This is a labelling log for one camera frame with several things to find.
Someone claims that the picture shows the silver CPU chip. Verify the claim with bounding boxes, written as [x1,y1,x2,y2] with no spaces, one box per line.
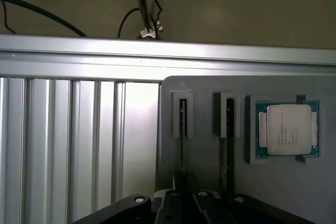
[256,100,321,159]

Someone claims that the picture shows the grey hard drive assembly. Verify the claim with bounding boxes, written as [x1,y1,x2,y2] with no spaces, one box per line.
[156,75,336,224]

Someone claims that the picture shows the silver stand pole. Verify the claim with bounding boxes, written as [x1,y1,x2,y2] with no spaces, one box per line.
[130,0,165,40]

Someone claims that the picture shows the thin black cable loop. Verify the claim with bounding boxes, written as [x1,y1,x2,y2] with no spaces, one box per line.
[117,7,143,38]

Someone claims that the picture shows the thick black floor cable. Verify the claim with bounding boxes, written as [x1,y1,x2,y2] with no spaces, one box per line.
[0,0,89,38]

